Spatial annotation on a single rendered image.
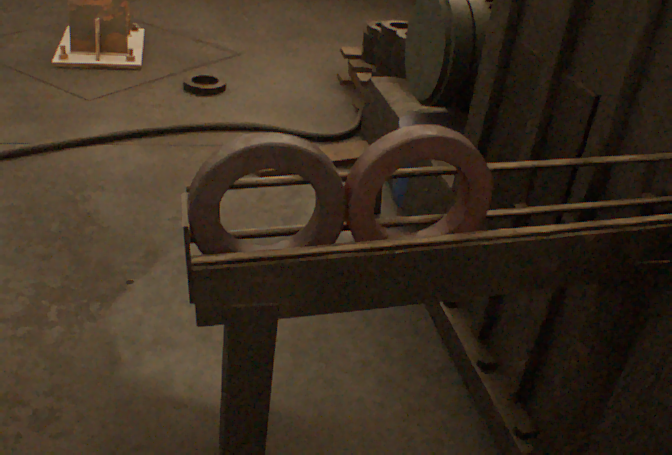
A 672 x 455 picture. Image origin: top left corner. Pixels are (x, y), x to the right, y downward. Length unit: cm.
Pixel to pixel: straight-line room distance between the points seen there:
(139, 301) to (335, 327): 49
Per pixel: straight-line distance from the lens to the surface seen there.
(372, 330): 171
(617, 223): 96
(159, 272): 184
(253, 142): 75
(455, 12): 210
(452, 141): 80
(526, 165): 94
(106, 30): 333
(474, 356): 160
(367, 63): 313
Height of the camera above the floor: 108
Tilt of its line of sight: 29 degrees down
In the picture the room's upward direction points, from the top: 8 degrees clockwise
